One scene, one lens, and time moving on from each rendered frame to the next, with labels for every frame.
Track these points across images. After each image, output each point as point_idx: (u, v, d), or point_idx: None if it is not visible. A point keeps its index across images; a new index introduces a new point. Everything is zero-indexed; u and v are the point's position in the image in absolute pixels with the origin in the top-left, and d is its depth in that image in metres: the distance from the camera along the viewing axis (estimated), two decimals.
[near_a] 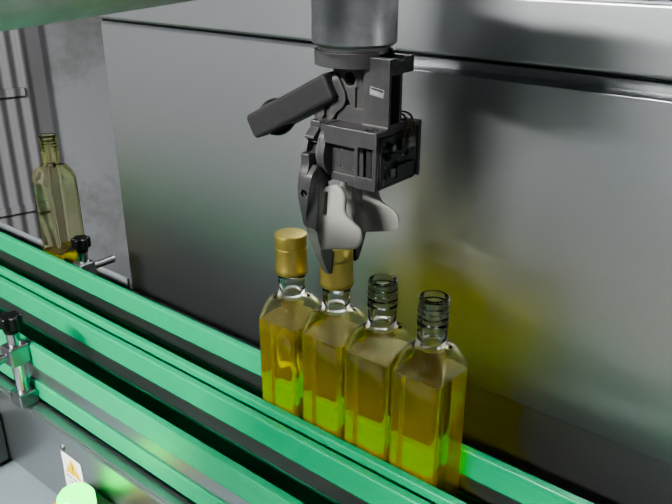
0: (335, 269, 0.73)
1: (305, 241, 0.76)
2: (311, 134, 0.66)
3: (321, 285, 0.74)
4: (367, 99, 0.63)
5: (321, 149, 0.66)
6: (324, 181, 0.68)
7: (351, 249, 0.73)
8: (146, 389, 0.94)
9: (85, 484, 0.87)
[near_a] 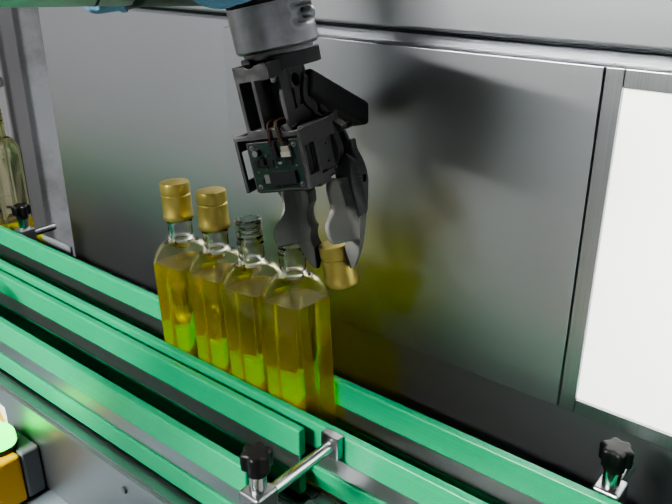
0: (208, 212, 0.81)
1: (187, 188, 0.84)
2: None
3: (199, 228, 0.82)
4: (255, 104, 0.66)
5: None
6: None
7: (223, 193, 0.81)
8: (68, 339, 1.01)
9: (6, 423, 0.94)
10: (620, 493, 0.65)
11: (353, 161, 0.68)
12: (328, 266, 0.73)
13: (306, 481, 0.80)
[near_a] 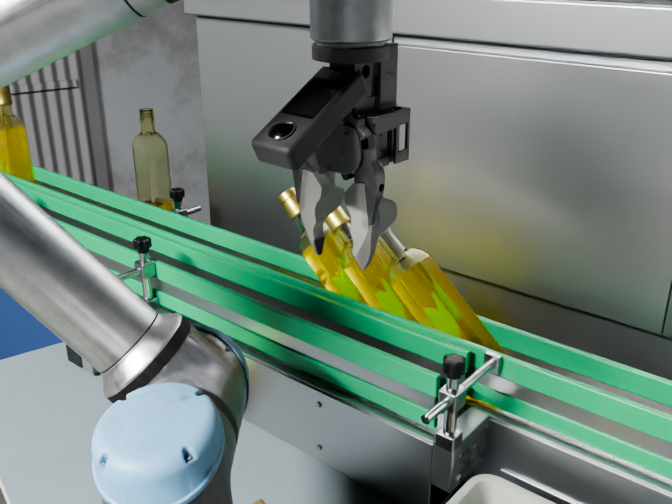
0: (290, 202, 1.17)
1: None
2: (368, 132, 0.67)
3: (291, 218, 1.18)
4: (383, 84, 0.70)
5: (372, 143, 0.68)
6: (368, 174, 0.69)
7: (293, 188, 1.18)
8: (243, 295, 1.25)
9: None
10: None
11: None
12: None
13: None
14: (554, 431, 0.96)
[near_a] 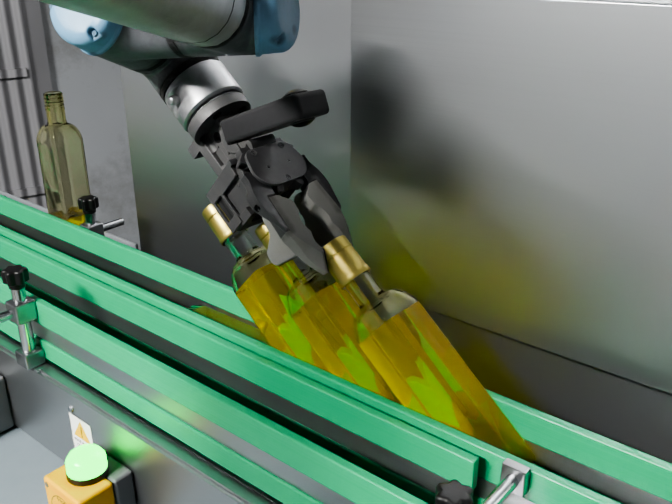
0: (218, 218, 0.82)
1: None
2: (287, 148, 0.79)
3: (220, 242, 0.82)
4: None
5: None
6: (302, 186, 0.78)
7: None
8: (159, 348, 0.89)
9: (96, 445, 0.82)
10: None
11: (246, 197, 0.73)
12: None
13: None
14: None
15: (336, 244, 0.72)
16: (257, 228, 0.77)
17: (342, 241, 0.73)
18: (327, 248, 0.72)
